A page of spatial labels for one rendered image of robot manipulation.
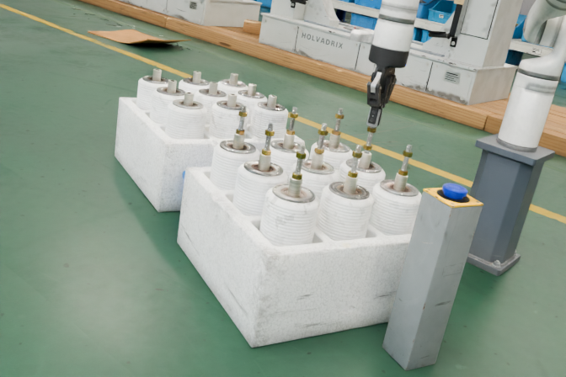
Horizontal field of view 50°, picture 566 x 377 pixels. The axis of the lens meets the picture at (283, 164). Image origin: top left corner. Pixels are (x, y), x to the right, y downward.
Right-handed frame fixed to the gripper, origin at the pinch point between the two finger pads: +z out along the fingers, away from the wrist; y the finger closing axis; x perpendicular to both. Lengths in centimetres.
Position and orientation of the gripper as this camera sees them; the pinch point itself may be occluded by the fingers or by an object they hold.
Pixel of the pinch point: (374, 116)
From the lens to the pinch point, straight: 124.8
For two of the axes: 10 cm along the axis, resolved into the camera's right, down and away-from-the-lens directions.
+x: -8.9, -2.8, 3.6
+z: -1.7, 9.3, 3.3
